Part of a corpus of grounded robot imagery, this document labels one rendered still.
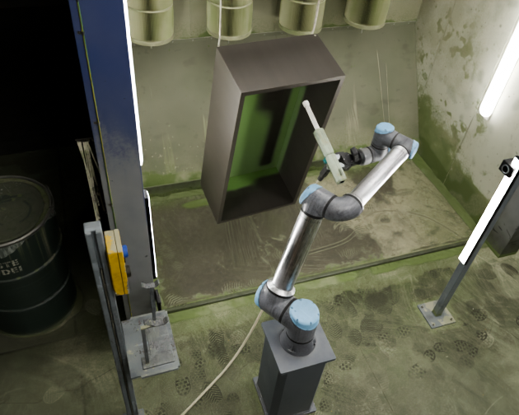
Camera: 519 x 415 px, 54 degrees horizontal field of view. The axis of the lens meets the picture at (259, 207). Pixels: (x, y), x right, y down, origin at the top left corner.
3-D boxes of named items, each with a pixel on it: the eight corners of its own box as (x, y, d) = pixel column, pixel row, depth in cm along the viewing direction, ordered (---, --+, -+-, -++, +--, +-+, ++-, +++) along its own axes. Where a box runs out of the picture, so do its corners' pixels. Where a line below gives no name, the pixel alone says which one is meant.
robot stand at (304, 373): (316, 411, 306) (336, 358, 261) (268, 426, 297) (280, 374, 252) (297, 366, 326) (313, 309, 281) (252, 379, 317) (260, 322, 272)
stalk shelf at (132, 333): (121, 323, 250) (120, 320, 249) (166, 312, 256) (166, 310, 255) (131, 380, 230) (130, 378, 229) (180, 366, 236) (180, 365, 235)
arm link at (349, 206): (348, 220, 219) (423, 137, 253) (324, 206, 224) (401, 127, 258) (344, 236, 228) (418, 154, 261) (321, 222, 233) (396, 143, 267)
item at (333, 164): (332, 198, 269) (348, 177, 249) (324, 199, 267) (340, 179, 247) (298, 121, 285) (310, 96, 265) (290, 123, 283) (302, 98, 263)
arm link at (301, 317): (303, 348, 252) (309, 329, 240) (277, 328, 259) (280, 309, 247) (320, 328, 261) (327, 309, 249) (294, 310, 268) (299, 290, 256)
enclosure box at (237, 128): (199, 184, 362) (216, 46, 264) (275, 166, 383) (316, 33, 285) (217, 224, 345) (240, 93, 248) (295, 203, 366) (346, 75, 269)
